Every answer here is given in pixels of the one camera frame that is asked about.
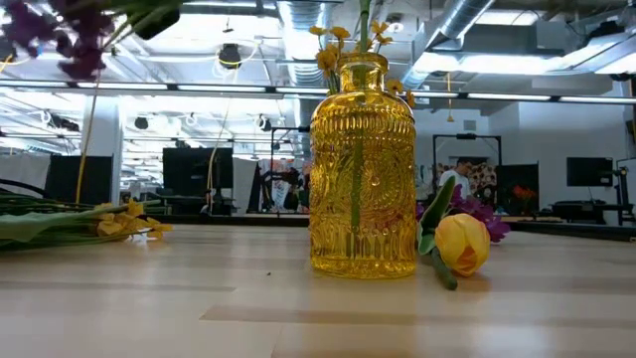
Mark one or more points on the black desk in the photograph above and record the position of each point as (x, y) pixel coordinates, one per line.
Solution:
(586, 206)

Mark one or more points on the black metal stand frame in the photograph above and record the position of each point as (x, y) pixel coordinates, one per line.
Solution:
(467, 136)

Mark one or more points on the orange flower decoration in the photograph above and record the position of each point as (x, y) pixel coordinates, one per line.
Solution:
(525, 193)

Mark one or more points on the silver ventilation duct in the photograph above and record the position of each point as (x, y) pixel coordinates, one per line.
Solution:
(303, 30)
(462, 20)

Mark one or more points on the black wall monitor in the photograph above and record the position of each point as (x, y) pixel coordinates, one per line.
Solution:
(589, 171)

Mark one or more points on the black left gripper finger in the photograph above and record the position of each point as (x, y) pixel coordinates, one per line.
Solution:
(156, 24)

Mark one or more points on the amber glass vase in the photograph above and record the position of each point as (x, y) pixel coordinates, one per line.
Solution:
(338, 199)

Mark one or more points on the purple flower bunch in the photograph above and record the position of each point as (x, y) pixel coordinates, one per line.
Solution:
(489, 224)
(84, 54)

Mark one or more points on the black panel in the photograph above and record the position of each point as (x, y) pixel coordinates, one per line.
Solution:
(79, 179)
(517, 174)

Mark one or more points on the person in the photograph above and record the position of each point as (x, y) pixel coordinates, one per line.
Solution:
(454, 179)

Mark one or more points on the yellow flower bunch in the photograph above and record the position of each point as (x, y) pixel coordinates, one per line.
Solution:
(394, 86)
(116, 224)
(326, 59)

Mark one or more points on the black aluminium table frame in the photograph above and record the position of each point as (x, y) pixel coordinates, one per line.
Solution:
(571, 230)

